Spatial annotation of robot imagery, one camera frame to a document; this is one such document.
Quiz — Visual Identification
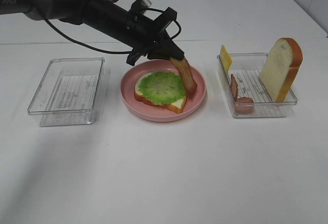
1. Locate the yellow cheese slice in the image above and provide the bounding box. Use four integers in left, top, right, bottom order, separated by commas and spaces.
219, 45, 233, 74

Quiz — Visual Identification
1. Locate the bread slice in right tray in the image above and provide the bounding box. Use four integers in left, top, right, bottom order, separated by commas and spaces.
259, 37, 303, 103

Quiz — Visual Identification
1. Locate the clear left plastic tray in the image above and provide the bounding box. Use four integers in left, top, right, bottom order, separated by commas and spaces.
27, 57, 108, 127

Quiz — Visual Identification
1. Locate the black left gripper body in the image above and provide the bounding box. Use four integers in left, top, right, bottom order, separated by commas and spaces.
122, 7, 177, 66

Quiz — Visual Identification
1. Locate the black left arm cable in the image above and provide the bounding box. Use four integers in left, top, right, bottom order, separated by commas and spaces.
43, 0, 181, 55

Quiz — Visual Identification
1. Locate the bread slice from tray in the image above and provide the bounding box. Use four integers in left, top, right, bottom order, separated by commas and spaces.
134, 74, 187, 114

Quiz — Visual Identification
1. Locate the green lettuce leaf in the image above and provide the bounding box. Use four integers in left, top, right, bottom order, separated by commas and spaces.
135, 71, 186, 106

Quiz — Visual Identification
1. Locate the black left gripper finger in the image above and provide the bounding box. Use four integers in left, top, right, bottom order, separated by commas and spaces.
148, 35, 185, 60

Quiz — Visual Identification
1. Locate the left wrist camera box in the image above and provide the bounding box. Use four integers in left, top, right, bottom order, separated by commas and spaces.
137, 0, 152, 11

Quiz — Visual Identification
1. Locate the clear plastic tray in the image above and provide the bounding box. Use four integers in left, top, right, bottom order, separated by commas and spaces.
27, 57, 108, 127
217, 53, 298, 118

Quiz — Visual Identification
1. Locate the pink round plate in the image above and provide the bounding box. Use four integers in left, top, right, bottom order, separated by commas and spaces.
120, 59, 207, 122

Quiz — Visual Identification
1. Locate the brown bacon strip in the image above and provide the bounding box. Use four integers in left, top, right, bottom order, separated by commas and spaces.
170, 57, 197, 98

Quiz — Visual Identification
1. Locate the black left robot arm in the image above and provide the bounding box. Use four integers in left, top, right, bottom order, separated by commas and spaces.
1, 0, 185, 66

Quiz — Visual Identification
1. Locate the pink bacon strip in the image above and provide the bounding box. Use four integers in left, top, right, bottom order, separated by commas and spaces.
230, 74, 254, 114

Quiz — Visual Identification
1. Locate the clear right plastic tray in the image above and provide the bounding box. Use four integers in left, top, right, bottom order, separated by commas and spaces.
217, 53, 298, 118

